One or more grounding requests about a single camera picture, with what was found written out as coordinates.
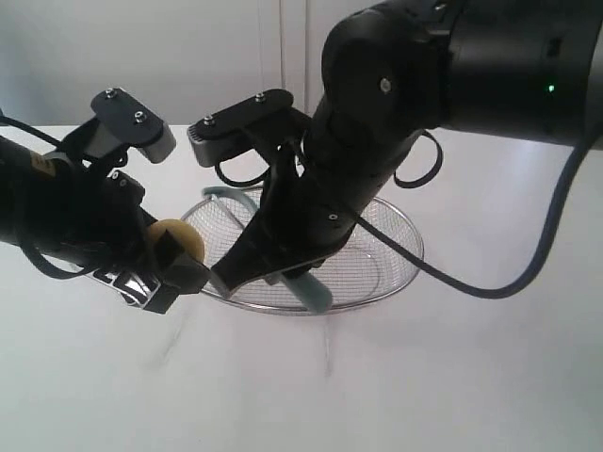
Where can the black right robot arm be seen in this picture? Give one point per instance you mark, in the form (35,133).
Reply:
(392,73)

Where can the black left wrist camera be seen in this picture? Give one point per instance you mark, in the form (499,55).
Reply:
(119,122)

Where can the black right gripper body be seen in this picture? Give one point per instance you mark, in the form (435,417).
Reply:
(315,193)

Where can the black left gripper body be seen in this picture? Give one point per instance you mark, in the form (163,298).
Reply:
(111,242)

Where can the teal vegetable peeler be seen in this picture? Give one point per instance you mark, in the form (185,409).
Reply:
(313,295)

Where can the yellow lemon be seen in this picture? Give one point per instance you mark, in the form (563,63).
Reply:
(183,233)

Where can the metal wire mesh basket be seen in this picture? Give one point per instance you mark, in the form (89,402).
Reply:
(363,272)

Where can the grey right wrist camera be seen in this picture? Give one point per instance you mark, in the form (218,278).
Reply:
(240,127)

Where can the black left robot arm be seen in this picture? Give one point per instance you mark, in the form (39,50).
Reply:
(70,222)

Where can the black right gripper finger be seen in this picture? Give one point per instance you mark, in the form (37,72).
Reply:
(259,257)

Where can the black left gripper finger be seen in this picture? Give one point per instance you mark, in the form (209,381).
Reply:
(171,272)

